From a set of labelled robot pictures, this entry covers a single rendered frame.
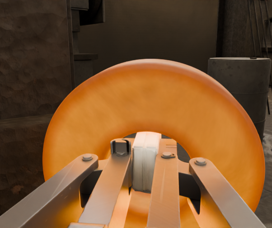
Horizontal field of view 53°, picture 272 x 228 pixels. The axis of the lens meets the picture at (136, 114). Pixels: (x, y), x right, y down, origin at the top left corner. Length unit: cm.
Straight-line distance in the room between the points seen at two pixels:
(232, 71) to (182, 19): 556
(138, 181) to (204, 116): 6
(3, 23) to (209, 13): 832
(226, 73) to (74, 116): 249
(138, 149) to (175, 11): 783
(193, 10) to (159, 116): 818
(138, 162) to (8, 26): 39
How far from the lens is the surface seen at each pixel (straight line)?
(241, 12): 431
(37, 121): 49
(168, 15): 782
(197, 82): 17
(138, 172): 17
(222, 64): 266
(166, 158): 15
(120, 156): 16
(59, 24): 53
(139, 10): 739
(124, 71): 17
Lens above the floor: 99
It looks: 14 degrees down
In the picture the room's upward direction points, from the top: straight up
